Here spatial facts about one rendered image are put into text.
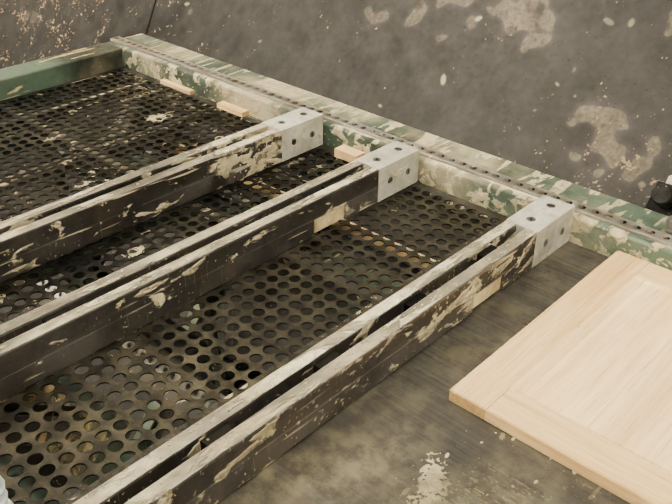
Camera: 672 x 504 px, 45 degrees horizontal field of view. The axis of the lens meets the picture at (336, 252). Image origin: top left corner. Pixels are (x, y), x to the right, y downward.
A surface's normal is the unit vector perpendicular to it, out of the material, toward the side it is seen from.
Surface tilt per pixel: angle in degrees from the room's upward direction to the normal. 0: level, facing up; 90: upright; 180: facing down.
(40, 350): 90
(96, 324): 90
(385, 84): 0
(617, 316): 54
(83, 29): 0
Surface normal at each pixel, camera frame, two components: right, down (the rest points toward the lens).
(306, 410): 0.74, 0.36
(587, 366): 0.01, -0.85
